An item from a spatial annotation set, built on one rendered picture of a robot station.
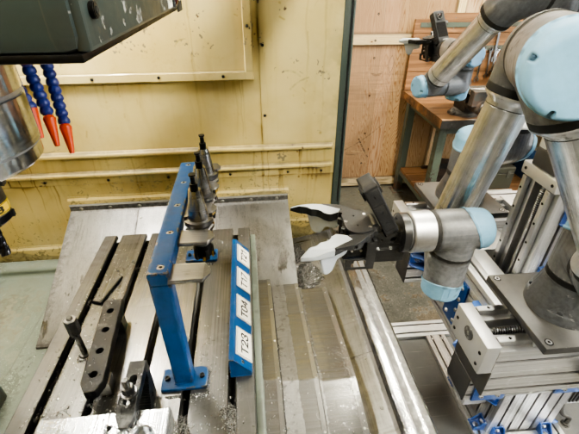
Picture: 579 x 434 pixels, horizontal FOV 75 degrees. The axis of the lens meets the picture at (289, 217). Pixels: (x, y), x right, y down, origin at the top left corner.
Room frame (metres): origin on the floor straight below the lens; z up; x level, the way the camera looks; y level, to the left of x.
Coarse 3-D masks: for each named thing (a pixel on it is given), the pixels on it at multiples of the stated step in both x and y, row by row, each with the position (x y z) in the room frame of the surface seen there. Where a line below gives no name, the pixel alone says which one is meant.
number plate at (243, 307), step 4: (236, 296) 0.72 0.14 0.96; (240, 296) 0.73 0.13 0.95; (236, 300) 0.70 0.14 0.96; (240, 300) 0.71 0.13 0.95; (244, 300) 0.72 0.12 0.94; (236, 304) 0.69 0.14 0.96; (240, 304) 0.70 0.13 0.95; (244, 304) 0.71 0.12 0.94; (248, 304) 0.72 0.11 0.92; (236, 308) 0.67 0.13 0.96; (240, 308) 0.68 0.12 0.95; (244, 308) 0.69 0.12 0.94; (248, 308) 0.70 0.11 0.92; (236, 312) 0.66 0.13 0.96; (240, 312) 0.67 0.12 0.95; (244, 312) 0.68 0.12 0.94; (248, 312) 0.69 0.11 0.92; (240, 316) 0.66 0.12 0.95; (244, 316) 0.67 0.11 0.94; (248, 316) 0.68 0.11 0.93; (244, 320) 0.65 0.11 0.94; (248, 320) 0.66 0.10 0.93; (248, 324) 0.65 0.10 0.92
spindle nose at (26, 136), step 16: (0, 80) 0.36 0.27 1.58; (16, 80) 0.39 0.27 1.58; (0, 96) 0.35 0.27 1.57; (16, 96) 0.37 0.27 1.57; (0, 112) 0.35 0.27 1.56; (16, 112) 0.36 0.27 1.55; (32, 112) 0.40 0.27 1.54; (0, 128) 0.34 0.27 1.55; (16, 128) 0.36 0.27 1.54; (32, 128) 0.38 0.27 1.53; (0, 144) 0.33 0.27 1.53; (16, 144) 0.35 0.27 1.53; (32, 144) 0.37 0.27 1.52; (0, 160) 0.33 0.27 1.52; (16, 160) 0.34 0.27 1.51; (32, 160) 0.36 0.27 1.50; (0, 176) 0.33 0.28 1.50
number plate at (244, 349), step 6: (240, 330) 0.61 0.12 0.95; (240, 336) 0.60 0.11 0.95; (246, 336) 0.61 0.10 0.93; (240, 342) 0.58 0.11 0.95; (246, 342) 0.59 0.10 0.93; (240, 348) 0.56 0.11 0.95; (246, 348) 0.57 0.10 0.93; (240, 354) 0.55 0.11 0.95; (246, 354) 0.56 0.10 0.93; (246, 360) 0.54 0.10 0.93
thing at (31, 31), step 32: (0, 0) 0.26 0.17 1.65; (32, 0) 0.26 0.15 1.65; (64, 0) 0.26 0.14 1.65; (96, 0) 0.30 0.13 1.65; (128, 0) 0.38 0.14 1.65; (160, 0) 0.53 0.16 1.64; (0, 32) 0.26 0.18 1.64; (32, 32) 0.26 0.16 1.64; (64, 32) 0.26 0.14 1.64; (96, 32) 0.28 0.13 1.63; (128, 32) 0.38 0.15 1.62; (0, 64) 0.26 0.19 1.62; (32, 64) 0.26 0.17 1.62
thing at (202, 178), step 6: (198, 168) 0.78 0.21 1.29; (204, 168) 0.79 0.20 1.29; (198, 174) 0.78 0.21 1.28; (204, 174) 0.78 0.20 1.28; (198, 180) 0.78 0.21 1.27; (204, 180) 0.78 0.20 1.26; (198, 186) 0.77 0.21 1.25; (204, 186) 0.78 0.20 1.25; (210, 186) 0.79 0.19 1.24; (204, 192) 0.77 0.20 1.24; (210, 192) 0.78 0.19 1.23
